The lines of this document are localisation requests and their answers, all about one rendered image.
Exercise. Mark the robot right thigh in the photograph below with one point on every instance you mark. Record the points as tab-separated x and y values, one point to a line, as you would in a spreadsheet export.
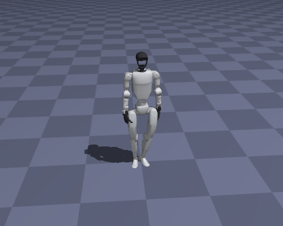
132	126

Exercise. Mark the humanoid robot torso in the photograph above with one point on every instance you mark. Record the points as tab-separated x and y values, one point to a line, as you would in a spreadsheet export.
142	87

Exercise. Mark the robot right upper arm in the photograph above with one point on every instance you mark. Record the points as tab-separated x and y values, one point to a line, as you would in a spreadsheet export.
127	78

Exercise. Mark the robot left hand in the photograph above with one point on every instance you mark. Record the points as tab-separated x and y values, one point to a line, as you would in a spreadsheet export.
158	110

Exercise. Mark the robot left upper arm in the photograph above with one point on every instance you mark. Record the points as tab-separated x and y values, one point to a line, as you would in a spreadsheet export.
156	82

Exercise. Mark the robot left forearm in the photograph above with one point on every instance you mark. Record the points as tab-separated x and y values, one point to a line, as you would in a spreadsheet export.
158	100

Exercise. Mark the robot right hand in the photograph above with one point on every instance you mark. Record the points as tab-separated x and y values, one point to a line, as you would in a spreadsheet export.
126	118

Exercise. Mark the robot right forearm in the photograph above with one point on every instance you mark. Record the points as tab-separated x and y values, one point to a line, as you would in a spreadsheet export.
125	104

